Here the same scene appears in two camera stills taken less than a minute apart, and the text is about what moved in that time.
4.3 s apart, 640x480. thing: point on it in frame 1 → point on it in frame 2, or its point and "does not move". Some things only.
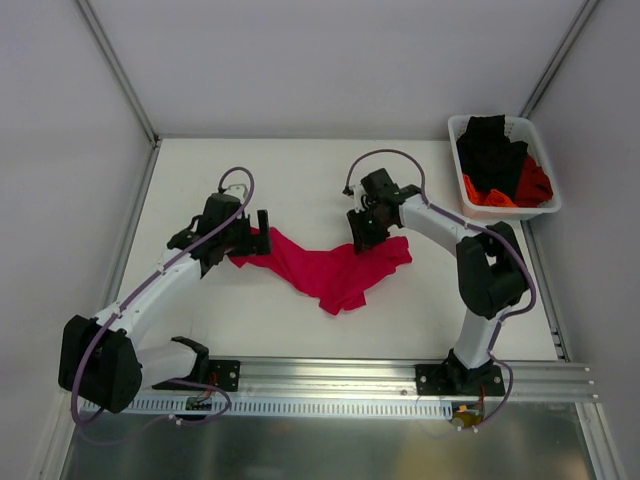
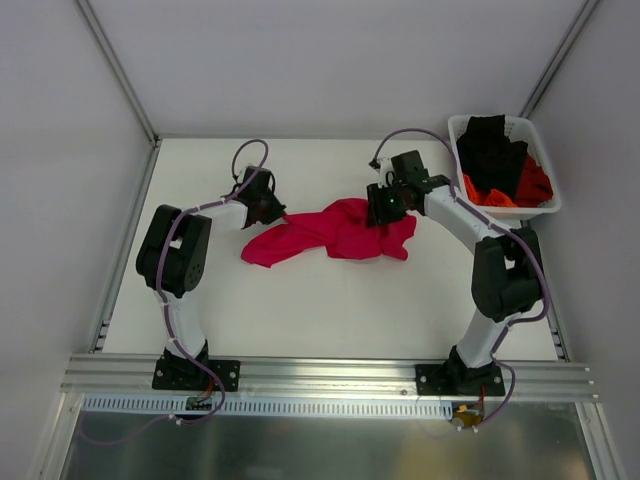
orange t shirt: (491, 198) does not move
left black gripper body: (248, 232) → (270, 208)
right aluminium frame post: (568, 41) does not move
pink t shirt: (338, 279) → (341, 227)
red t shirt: (534, 185) does not move
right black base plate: (458, 380) does not move
